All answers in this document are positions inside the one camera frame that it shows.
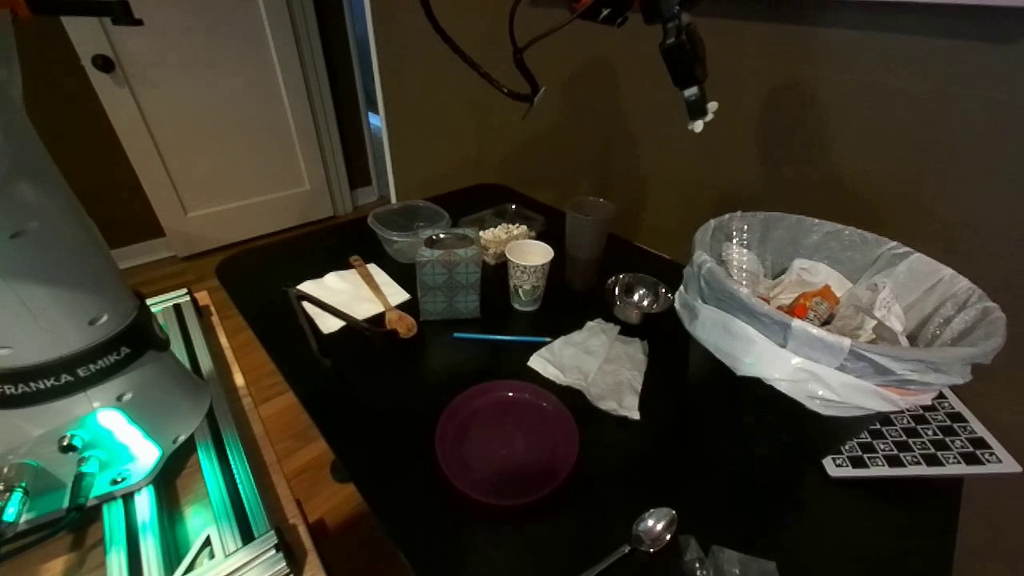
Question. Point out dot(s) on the clear container holding snack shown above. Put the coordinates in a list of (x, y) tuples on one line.
[(522, 218)]

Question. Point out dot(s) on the crumpled white paper trash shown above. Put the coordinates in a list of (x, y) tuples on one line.
[(864, 304)]

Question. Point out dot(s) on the dark translucent plastic cup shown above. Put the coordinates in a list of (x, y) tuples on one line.
[(585, 241)]

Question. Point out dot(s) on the black thin utensil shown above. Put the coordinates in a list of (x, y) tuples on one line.
[(324, 304)]

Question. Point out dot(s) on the crumpled white napkin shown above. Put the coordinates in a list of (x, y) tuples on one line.
[(597, 365)]

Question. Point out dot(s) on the white trash bag bin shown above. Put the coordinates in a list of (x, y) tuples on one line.
[(745, 352)]

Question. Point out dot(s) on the flat white paper napkin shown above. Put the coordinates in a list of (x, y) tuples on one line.
[(345, 289)]

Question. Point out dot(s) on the aluminium frame with green light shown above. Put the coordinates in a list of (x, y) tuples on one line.
[(162, 514)]

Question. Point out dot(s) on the empty clear plastic container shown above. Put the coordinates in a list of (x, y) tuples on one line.
[(404, 229)]

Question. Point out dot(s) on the white snack piece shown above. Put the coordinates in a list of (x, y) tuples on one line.
[(703, 115)]

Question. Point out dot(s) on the wooden spoon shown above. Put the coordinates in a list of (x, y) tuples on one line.
[(385, 301)]

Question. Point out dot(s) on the clear snack packet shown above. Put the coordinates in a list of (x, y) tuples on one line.
[(738, 561)]

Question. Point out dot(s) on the blue straw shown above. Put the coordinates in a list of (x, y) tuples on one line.
[(500, 338)]

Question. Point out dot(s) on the black white checkerboard card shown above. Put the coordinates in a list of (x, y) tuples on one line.
[(922, 435)]

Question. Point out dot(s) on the white paper cup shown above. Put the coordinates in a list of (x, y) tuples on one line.
[(529, 277)]

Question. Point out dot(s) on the metal spoon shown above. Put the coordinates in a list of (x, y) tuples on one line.
[(645, 533)]

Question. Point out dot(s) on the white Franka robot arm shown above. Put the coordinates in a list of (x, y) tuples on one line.
[(74, 320)]

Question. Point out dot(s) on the orange wrapper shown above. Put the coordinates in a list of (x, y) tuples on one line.
[(811, 304)]

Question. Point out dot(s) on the purple plate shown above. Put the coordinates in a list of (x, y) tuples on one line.
[(505, 440)]

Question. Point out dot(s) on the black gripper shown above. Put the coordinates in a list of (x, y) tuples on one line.
[(675, 33)]

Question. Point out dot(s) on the teal patterned tissue box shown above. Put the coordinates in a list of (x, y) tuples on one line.
[(450, 279)]

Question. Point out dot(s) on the pile of white snack pieces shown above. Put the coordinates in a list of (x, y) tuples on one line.
[(497, 241)]

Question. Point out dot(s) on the white panel door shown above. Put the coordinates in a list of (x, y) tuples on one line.
[(224, 115)]

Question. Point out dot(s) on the small metal bowl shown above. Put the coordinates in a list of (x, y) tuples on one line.
[(636, 295)]

